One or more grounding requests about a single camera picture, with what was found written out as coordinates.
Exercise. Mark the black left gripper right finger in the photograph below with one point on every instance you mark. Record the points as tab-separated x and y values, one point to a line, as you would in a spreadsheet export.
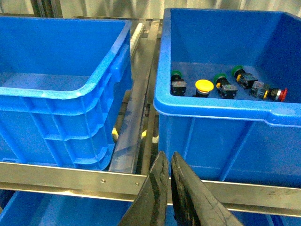
193	203

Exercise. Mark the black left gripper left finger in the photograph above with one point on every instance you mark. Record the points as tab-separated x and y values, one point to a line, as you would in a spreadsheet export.
149	207

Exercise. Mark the yellow mushroom push button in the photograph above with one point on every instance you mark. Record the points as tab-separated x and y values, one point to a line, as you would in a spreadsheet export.
203	88

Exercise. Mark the blue bin with buttons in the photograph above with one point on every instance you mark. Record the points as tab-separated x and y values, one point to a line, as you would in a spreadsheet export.
245	139

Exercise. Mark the green push button middle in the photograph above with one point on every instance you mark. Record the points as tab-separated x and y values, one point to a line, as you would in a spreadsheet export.
225	89

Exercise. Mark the green push button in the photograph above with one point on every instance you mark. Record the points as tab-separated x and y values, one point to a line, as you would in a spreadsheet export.
178	85
244	79
225	89

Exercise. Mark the green push button left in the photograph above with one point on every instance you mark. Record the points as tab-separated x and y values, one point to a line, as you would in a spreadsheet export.
178	85

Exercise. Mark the blue lower shelf bin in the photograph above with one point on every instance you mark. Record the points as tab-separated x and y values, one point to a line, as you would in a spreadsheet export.
37	209

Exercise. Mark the red push button lying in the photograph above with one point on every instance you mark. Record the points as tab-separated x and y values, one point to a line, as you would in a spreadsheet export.
263	91

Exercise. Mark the green push button right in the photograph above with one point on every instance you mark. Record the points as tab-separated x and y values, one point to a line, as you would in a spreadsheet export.
244	79

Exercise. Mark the blue bin far left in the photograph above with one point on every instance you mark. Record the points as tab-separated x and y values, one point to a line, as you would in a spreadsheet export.
62	83

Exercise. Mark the white roller track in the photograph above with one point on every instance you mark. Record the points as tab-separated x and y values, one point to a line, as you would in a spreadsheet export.
136	37

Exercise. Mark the metal divider rail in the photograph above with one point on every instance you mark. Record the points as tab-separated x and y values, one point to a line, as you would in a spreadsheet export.
128	154

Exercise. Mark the metal rack front rail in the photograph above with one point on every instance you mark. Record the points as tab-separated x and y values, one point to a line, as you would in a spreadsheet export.
125	187

